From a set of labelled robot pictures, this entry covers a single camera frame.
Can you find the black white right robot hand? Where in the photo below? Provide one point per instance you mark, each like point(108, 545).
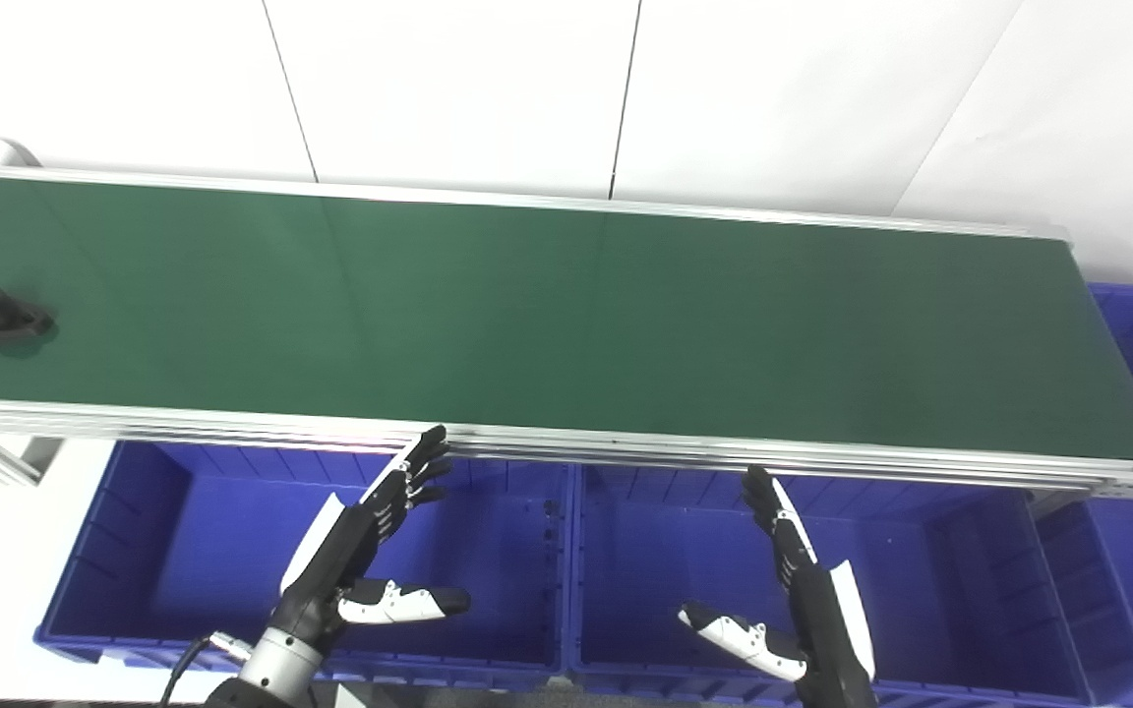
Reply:
point(817, 610)

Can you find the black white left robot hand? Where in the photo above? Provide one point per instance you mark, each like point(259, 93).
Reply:
point(350, 551)

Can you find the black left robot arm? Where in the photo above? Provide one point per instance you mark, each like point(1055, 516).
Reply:
point(271, 674)

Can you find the green conveyor belt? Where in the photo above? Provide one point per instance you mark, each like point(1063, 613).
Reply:
point(626, 447)
point(547, 315)

